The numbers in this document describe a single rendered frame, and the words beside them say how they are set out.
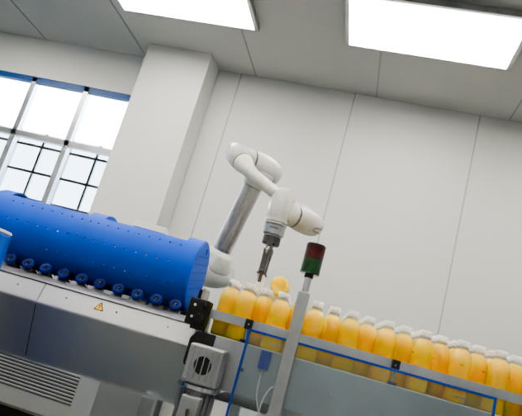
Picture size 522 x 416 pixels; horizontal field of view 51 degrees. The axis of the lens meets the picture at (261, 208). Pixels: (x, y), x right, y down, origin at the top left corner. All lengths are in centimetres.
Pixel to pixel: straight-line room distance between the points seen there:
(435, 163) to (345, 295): 145
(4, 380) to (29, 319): 201
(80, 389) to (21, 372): 43
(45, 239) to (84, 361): 48
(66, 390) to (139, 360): 195
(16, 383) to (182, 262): 233
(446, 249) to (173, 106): 279
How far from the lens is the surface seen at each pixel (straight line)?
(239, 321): 193
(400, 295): 490
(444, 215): 508
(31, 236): 228
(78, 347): 218
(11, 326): 230
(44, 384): 408
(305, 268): 176
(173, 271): 206
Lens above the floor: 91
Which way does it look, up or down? 13 degrees up
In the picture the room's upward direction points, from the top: 16 degrees clockwise
